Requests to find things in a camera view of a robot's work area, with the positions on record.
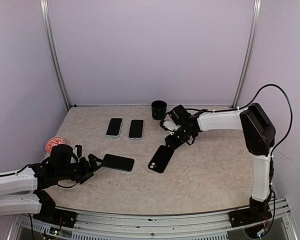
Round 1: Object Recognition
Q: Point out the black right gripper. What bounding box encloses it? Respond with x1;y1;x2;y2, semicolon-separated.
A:
165;126;194;150

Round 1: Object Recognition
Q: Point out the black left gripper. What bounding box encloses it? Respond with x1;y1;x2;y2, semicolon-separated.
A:
56;153;106;184

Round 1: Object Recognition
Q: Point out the black phone green edge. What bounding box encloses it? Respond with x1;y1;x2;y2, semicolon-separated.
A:
102;154;135;172

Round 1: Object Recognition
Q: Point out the black phone case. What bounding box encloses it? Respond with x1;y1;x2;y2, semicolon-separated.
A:
148;145;174;174

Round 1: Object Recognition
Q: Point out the light blue phone case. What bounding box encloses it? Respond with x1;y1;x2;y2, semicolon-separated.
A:
105;117;124;139

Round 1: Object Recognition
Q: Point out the black phone white back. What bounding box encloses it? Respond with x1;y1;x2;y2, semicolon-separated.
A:
106;118;123;137

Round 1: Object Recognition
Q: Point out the black phone dark edge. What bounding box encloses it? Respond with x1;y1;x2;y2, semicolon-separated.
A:
128;119;144;138

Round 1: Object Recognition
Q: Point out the lavender phone case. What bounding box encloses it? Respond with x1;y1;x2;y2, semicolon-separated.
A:
127;119;145;140

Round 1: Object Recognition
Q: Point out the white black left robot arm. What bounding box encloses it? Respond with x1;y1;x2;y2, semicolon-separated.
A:
0;144;103;223

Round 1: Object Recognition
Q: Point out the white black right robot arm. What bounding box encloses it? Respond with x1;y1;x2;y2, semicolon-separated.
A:
159;100;291;222

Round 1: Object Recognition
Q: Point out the dark green cup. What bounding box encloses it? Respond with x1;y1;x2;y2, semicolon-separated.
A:
151;100;167;121

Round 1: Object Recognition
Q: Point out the red white patterned bowl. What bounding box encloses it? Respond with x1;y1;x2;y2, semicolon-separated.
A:
45;136;65;153

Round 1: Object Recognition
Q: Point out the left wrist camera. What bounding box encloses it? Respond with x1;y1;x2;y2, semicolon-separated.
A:
74;144;83;159

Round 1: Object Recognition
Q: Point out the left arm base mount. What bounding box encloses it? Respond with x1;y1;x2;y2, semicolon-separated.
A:
33;207;78;229

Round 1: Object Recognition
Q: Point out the front aluminium rail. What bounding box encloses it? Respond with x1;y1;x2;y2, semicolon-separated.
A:
13;199;297;240

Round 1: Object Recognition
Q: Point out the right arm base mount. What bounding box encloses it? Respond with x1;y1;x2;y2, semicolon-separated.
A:
228;208;272;228

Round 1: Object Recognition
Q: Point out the right aluminium frame post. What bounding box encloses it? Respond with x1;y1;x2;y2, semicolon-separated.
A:
231;0;262;109

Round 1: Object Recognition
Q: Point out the aluminium frame post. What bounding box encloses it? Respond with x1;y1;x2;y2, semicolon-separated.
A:
39;0;72;111
231;0;262;109

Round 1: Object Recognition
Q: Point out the left aluminium frame post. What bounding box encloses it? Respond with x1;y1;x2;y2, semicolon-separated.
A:
39;0;72;111

